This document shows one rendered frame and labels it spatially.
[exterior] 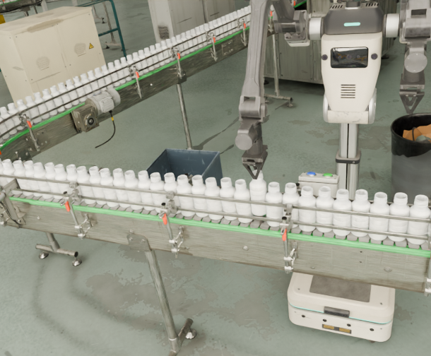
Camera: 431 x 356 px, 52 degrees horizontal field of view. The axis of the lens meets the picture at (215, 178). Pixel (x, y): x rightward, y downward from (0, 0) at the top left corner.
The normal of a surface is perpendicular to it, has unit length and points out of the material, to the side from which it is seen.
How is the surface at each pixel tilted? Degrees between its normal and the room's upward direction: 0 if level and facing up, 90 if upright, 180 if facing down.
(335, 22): 90
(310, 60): 90
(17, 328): 0
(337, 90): 90
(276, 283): 0
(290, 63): 91
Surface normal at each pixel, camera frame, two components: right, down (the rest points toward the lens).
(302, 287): -0.13, -0.84
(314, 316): -0.35, 0.53
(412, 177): -0.65, 0.52
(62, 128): 0.77, 0.24
